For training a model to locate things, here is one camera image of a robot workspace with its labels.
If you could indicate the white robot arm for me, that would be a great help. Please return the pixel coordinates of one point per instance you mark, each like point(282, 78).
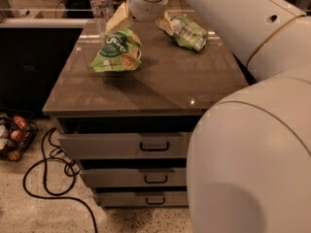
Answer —
point(249, 161)

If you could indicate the green rice chip bag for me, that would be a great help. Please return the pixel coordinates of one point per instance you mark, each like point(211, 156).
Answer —
point(121, 52)

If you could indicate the grey drawer cabinet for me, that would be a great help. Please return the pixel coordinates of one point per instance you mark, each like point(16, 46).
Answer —
point(169, 92)

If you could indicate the green snack bag back side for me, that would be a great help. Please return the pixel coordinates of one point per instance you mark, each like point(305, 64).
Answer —
point(188, 34)

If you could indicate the clear plastic water bottle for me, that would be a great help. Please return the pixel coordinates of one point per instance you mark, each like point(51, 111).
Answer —
point(101, 13)

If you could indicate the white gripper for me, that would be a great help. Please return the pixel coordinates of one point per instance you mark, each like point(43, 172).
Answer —
point(145, 11)

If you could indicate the bottom grey drawer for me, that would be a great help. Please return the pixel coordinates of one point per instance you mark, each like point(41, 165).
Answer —
point(142, 199)

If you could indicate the black wire basket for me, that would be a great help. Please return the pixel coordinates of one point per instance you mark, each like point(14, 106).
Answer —
point(16, 135)

